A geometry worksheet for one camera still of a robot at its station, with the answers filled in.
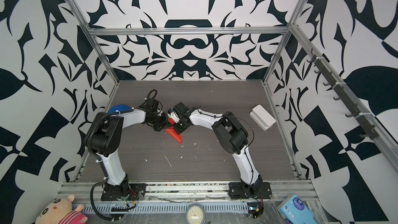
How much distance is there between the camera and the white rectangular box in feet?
3.07

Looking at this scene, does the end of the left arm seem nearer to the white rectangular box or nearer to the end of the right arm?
the end of the right arm

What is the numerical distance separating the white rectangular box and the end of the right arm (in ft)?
1.43

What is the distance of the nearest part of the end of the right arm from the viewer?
0.72 metres
